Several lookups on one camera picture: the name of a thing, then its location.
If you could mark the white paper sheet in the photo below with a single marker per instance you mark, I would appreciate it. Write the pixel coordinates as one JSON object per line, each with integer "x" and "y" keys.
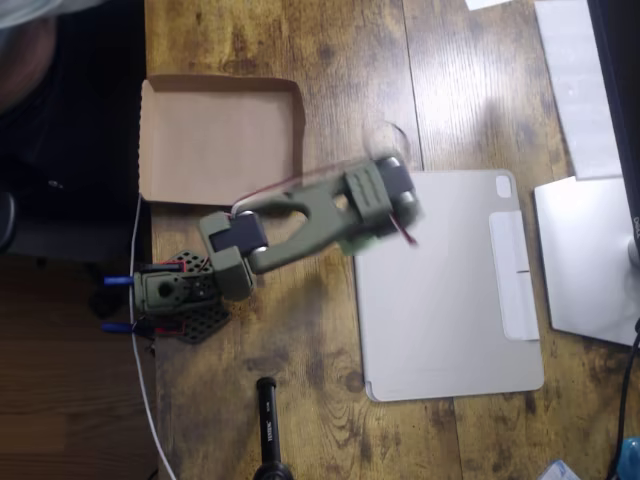
{"x": 482, "y": 3}

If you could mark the black camera stand pole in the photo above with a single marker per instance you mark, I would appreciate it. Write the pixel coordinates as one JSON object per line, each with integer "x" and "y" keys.
{"x": 270, "y": 430}

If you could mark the brown cardboard tray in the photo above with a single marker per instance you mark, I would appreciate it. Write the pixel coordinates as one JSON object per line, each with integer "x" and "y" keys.
{"x": 215, "y": 145}

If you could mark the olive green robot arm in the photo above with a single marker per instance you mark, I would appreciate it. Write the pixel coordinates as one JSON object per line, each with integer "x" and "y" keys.
{"x": 300, "y": 230}

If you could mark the white and blue packet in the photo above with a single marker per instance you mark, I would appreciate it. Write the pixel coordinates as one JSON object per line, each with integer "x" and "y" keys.
{"x": 560, "y": 472}

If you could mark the black monitor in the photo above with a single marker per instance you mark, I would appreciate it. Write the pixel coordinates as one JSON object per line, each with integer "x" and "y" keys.
{"x": 620, "y": 75}

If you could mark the grey foam sheet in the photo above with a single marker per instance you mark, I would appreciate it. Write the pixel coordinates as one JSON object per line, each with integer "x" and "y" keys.
{"x": 575, "y": 85}

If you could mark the black office chair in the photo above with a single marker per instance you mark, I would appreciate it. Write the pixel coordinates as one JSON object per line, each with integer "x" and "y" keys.
{"x": 95, "y": 150}

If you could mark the green cube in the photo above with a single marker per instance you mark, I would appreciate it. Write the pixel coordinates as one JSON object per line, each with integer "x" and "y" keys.
{"x": 362, "y": 245}

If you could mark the tablet in beige case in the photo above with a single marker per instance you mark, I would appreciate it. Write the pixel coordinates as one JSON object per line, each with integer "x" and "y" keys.
{"x": 450, "y": 300}

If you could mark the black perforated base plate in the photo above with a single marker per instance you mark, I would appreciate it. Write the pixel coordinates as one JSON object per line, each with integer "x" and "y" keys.
{"x": 202, "y": 325}

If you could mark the silver monitor stand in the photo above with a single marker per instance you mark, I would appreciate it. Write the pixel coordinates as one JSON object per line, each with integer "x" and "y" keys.
{"x": 585, "y": 260}

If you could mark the teal round object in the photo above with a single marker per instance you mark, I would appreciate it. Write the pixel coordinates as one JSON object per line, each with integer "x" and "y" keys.
{"x": 631, "y": 457}

